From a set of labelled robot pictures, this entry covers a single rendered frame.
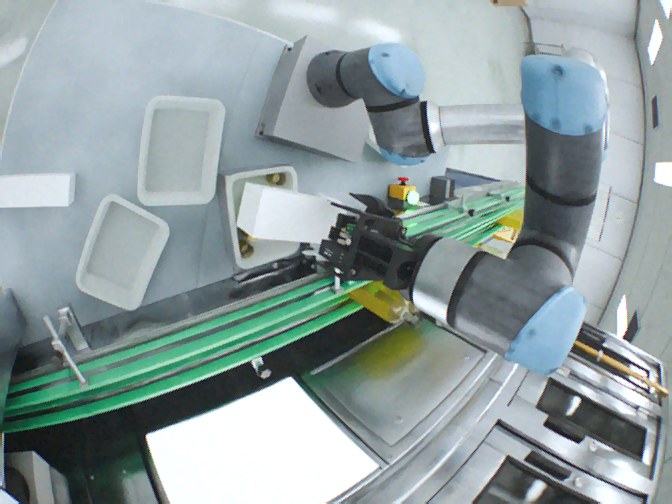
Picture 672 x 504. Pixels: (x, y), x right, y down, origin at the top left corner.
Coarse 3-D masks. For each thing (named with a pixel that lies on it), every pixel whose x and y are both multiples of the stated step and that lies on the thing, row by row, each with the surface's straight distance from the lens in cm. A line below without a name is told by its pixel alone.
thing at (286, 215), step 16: (256, 192) 36; (272, 192) 35; (288, 192) 37; (240, 208) 40; (256, 208) 35; (272, 208) 35; (288, 208) 36; (304, 208) 38; (320, 208) 39; (336, 208) 41; (240, 224) 39; (256, 224) 35; (272, 224) 36; (288, 224) 37; (304, 224) 38; (320, 224) 40; (288, 240) 38; (304, 240) 39; (320, 240) 41
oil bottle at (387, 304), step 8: (360, 288) 75; (368, 288) 74; (376, 288) 75; (384, 288) 75; (352, 296) 79; (360, 296) 76; (368, 296) 74; (376, 296) 72; (384, 296) 72; (392, 296) 72; (400, 296) 72; (368, 304) 75; (376, 304) 72; (384, 304) 70; (392, 304) 69; (400, 304) 70; (408, 304) 72; (376, 312) 74; (384, 312) 71; (392, 312) 69; (400, 312) 69; (392, 320) 71; (400, 320) 71
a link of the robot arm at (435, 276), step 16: (448, 240) 26; (432, 256) 24; (448, 256) 24; (464, 256) 24; (416, 272) 25; (432, 272) 24; (448, 272) 23; (416, 288) 25; (432, 288) 24; (448, 288) 23; (416, 304) 26; (432, 304) 25; (448, 304) 24
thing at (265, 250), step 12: (276, 168) 65; (288, 168) 66; (228, 180) 61; (240, 180) 69; (252, 180) 70; (264, 180) 72; (288, 180) 69; (228, 192) 61; (240, 192) 70; (228, 204) 62; (240, 204) 70; (240, 228) 72; (264, 240) 76; (276, 240) 77; (264, 252) 72; (276, 252) 72; (288, 252) 72; (240, 264) 67; (252, 264) 68
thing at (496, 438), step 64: (384, 320) 94; (192, 384) 81; (256, 384) 76; (512, 384) 84; (576, 384) 99; (640, 384) 123; (64, 448) 90; (128, 448) 76; (448, 448) 64; (512, 448) 74; (576, 448) 82; (640, 448) 105
